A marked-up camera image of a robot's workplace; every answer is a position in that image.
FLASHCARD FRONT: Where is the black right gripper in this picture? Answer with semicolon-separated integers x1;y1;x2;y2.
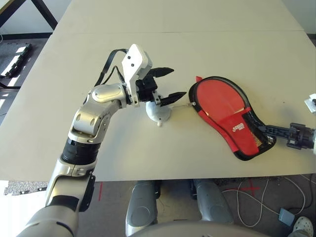
258;122;316;150

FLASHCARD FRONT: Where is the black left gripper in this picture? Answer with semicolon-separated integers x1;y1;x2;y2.
135;66;188;107

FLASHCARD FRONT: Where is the grey-blue plush zipper toy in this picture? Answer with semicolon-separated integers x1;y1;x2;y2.
145;100;173;127

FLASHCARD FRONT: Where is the black and red paddle case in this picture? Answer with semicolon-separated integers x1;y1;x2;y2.
187;75;277;161

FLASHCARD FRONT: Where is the grey-blue foot pedal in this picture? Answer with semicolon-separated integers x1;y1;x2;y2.
278;207;296;224

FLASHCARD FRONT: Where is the grey right robot leg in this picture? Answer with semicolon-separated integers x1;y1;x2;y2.
192;179;235;224

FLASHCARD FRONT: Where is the grey robot leg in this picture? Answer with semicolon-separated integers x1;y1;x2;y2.
125;180;160;237
192;179;235;224

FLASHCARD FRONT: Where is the white perforated clog shoe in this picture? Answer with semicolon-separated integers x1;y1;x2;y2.
293;216;314;234

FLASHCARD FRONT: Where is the grey left robot leg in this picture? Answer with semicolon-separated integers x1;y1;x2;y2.
125;180;160;237

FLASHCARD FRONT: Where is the grey robot torso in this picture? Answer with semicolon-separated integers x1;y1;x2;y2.
130;219;275;237

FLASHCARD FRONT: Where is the speckled grey floor mat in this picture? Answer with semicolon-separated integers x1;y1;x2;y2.
4;181;50;196

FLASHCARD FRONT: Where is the thin silver bead chain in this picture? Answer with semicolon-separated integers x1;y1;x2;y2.
170;102;198;109

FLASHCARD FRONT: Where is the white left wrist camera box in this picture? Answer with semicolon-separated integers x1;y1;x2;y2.
120;43;153;107

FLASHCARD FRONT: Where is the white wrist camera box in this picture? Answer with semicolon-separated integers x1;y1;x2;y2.
304;93;316;113
120;43;153;107

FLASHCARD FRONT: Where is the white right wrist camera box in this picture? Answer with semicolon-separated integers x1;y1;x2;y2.
304;93;316;113

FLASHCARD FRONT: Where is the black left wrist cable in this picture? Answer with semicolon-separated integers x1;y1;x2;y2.
97;48;130;86

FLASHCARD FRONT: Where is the white floor cable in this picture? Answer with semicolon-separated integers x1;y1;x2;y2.
221;176;307;228

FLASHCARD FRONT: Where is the black metal table frame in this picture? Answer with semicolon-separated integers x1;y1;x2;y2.
0;0;59;34

